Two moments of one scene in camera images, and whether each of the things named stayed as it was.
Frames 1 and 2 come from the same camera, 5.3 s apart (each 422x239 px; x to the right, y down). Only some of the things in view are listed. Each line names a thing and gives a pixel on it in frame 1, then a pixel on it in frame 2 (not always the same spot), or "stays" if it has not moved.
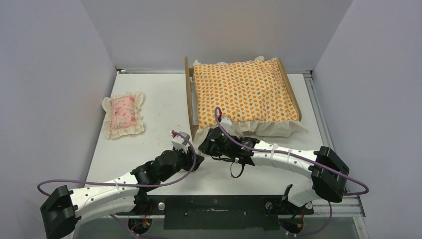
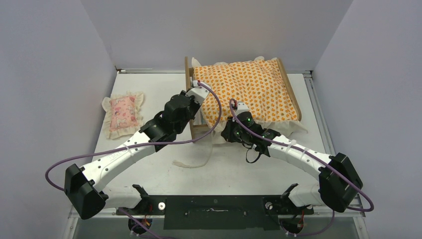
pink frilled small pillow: [123, 115] stays
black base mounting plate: [220, 212] stays
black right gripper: [206, 148] -> [228, 133]
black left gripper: [189, 158] -> [195, 105]
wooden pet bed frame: [190, 73] stays
